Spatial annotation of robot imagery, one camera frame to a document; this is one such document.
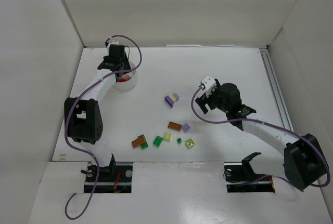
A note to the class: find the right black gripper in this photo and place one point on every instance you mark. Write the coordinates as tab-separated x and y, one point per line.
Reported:
208	101

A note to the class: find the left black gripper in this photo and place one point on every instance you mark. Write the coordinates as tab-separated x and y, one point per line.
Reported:
120	68

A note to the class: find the purple and yellow lego stack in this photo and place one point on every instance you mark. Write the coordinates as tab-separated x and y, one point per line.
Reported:
171	99

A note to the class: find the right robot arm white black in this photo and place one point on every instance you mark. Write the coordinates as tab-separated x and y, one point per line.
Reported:
304	162

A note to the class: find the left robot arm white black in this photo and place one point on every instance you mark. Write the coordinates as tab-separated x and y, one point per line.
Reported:
83	116

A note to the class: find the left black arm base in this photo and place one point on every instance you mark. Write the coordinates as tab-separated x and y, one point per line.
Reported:
119	181

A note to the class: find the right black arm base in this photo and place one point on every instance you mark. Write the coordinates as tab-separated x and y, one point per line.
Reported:
241	178

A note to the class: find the white round divided container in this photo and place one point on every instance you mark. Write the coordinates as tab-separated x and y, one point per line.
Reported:
126	85

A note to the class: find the light purple lego brick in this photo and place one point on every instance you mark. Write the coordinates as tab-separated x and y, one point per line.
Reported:
186	127

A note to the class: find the orange lego brick right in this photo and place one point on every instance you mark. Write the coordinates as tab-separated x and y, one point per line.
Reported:
174	126

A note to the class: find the orange lego brick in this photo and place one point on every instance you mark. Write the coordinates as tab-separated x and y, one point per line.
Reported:
138	141
174	126

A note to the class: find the lime transparent lego brick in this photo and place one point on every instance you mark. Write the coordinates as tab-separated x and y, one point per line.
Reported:
189	143

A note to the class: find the small dark green lego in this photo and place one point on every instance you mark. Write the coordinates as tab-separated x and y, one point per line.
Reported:
179	140

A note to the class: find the pale yellow lego brick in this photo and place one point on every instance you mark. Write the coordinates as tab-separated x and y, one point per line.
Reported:
167	137

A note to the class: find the green lego brick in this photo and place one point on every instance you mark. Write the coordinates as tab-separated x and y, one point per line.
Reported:
157	141

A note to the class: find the green lego under orange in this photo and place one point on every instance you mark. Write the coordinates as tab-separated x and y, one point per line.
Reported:
145	144

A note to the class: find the orange lego brick left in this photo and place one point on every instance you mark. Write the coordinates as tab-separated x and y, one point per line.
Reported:
138	141

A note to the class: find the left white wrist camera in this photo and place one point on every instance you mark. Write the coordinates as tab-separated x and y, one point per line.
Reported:
111	41

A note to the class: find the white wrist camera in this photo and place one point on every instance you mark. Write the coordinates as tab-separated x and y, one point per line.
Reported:
111	41
208	83

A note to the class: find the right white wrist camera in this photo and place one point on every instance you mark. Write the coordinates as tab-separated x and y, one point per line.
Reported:
208	83

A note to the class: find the aluminium rail right edge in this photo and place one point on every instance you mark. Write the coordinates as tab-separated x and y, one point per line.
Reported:
276	90

